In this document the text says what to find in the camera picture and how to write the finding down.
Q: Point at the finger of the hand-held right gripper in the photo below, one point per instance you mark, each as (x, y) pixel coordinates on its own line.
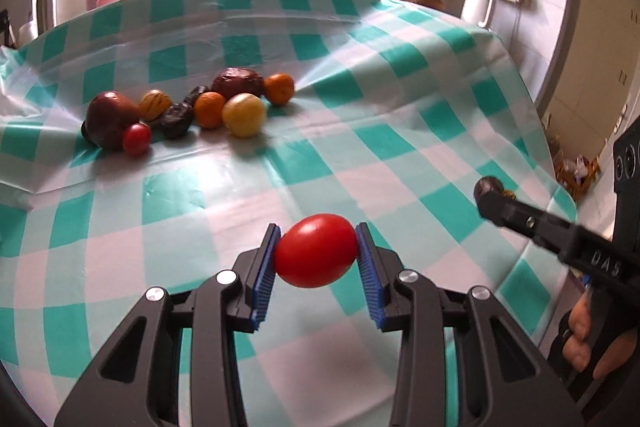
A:
(520, 219)

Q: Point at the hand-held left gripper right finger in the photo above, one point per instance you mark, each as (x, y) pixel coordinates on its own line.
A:
(369, 279)

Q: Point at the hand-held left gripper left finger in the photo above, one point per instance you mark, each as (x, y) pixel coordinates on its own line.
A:
(264, 277)

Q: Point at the small round dark fruit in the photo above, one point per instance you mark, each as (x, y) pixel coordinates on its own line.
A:
(485, 186)

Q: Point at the large red tomato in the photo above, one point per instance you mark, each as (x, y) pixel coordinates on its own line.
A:
(315, 251)

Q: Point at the orange mandarin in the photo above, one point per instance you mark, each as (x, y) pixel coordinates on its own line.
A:
(279, 88)
(209, 109)

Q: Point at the striped yellow round fruit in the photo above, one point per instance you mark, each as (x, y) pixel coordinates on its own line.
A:
(155, 104)

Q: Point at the person's right hand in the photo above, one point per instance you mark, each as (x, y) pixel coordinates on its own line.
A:
(580, 342)

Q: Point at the box of clutter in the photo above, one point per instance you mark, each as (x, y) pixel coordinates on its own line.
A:
(577, 169)

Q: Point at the plain yellow round fruit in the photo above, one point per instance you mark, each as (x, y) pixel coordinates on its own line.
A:
(243, 115)

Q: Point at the green checked tablecloth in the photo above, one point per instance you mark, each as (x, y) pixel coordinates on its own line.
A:
(350, 117)

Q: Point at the dark wrinkled dried fruit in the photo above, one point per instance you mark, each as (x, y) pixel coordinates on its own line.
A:
(196, 93)
(176, 121)

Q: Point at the small red tomato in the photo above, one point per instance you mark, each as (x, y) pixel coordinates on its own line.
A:
(136, 139)

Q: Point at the wrinkled dark red fruit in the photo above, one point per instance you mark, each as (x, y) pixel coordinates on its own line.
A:
(237, 82)

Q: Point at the white jug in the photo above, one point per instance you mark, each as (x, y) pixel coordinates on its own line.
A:
(475, 6)

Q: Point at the large dark red fruit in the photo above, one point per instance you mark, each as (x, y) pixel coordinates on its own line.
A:
(109, 119)

